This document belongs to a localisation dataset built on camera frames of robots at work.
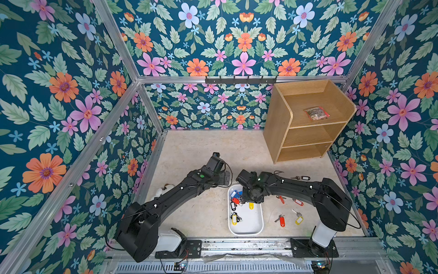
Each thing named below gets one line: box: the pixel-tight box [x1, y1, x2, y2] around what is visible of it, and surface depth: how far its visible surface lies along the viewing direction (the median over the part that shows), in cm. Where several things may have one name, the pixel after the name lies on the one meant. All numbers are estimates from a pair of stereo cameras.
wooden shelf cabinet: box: [262, 79, 358, 164], surface depth 89 cm
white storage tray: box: [226, 183, 265, 236], surface depth 84 cm
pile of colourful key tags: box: [229, 190, 255, 227], surface depth 88 cm
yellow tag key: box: [291, 208, 304, 226], surface depth 84 cm
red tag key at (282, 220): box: [274, 214, 286, 228], surface depth 84 cm
